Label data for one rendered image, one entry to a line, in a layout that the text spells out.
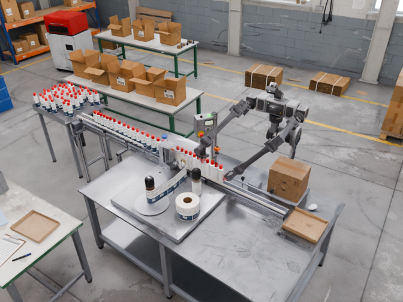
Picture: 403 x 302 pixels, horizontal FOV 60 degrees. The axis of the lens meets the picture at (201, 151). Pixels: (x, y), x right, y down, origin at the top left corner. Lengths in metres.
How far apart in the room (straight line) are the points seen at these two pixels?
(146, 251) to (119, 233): 0.40
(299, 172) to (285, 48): 5.72
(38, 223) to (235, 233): 1.69
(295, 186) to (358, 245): 1.37
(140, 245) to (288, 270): 1.59
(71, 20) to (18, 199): 5.09
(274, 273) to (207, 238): 0.59
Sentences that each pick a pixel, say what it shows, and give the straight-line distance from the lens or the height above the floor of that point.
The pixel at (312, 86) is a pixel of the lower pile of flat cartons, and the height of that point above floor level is 0.07.
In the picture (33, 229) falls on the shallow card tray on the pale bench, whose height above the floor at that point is 0.80.
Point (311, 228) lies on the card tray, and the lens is 3.11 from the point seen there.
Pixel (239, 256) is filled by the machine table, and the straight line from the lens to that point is 2.82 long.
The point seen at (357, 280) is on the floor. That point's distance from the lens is 3.98.
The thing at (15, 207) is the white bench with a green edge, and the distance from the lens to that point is 3.65.
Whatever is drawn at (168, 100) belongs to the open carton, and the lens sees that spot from 4.92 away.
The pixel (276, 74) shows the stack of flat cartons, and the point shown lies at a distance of 7.26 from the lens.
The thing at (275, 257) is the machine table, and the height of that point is 0.83.
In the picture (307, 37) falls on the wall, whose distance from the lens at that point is 8.39.
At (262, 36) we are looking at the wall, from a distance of 8.77.
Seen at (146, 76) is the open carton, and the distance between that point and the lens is 5.47.
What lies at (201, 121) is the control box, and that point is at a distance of 3.16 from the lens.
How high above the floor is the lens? 3.02
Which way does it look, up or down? 35 degrees down
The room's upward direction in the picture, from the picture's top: 1 degrees counter-clockwise
